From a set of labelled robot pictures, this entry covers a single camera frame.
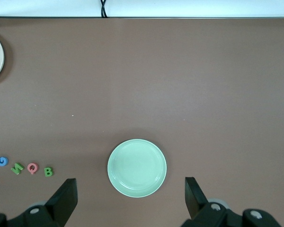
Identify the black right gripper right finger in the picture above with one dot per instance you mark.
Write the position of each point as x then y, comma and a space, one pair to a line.
194, 201

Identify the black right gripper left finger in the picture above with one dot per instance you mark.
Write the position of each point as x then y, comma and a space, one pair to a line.
64, 201

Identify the green letter B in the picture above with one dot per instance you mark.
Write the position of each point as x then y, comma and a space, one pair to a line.
46, 172

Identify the red letter Q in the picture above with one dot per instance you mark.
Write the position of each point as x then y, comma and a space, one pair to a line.
29, 167

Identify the green letter N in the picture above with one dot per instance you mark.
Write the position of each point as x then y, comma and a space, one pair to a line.
17, 168

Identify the green plate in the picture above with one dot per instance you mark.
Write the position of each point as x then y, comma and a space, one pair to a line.
137, 168

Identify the brown table mat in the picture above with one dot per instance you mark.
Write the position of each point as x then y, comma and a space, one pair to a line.
156, 82

